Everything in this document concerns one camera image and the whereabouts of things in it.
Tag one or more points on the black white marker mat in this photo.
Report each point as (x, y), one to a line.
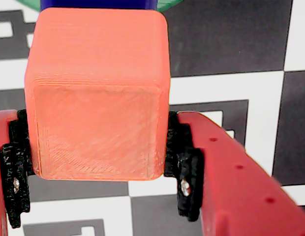
(228, 49)

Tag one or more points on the blue cube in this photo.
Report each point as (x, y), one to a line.
(98, 4)

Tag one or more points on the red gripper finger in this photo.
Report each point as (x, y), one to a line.
(241, 196)
(12, 172)

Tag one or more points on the orange cube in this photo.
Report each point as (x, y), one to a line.
(98, 98)

